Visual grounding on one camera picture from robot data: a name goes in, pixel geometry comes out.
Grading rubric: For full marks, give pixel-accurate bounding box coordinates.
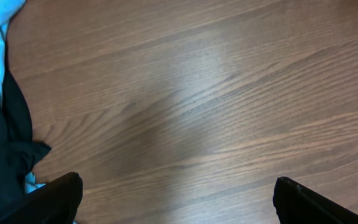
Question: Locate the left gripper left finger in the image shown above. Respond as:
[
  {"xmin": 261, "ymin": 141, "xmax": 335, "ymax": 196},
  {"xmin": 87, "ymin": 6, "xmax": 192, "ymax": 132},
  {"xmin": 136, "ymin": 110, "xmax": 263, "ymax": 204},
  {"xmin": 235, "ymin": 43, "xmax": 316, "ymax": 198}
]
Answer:
[{"xmin": 0, "ymin": 172, "xmax": 83, "ymax": 224}]

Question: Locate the black garment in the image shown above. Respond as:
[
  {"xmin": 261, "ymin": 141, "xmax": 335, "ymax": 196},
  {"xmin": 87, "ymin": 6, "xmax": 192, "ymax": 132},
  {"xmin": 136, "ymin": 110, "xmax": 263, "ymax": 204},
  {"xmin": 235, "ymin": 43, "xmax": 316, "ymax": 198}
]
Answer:
[{"xmin": 0, "ymin": 71, "xmax": 51, "ymax": 209}]

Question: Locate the light blue shirt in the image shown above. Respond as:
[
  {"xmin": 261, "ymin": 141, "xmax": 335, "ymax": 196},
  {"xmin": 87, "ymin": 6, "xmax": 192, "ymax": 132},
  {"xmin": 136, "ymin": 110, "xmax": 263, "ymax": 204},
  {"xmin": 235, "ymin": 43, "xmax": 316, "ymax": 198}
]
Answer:
[{"xmin": 0, "ymin": 0, "xmax": 51, "ymax": 194}]

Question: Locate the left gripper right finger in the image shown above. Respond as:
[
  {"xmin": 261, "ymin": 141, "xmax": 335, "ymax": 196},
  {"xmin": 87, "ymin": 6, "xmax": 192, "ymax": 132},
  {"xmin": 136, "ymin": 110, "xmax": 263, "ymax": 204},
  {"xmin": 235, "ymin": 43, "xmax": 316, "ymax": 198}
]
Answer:
[{"xmin": 273, "ymin": 177, "xmax": 358, "ymax": 224}]

